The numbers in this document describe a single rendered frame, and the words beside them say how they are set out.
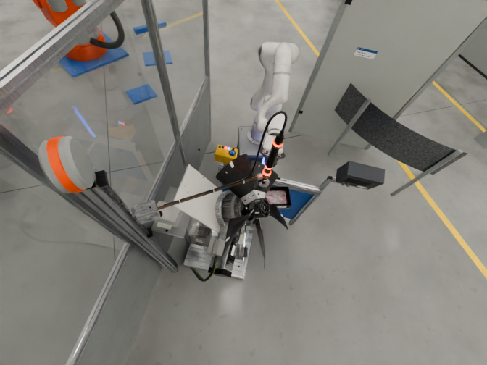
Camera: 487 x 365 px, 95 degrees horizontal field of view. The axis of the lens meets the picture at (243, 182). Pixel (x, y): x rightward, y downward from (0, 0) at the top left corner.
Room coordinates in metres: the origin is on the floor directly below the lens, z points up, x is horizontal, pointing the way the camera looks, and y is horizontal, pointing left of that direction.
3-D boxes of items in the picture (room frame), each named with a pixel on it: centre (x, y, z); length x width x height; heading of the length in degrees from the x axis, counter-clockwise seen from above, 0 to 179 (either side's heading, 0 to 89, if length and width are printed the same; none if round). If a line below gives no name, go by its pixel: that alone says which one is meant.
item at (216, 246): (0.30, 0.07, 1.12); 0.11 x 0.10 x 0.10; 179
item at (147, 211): (0.32, 0.41, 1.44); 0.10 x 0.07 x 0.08; 124
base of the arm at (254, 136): (1.34, -0.04, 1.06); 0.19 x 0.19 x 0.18
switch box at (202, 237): (0.45, 0.23, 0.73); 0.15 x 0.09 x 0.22; 89
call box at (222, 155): (1.03, 0.18, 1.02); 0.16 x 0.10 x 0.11; 89
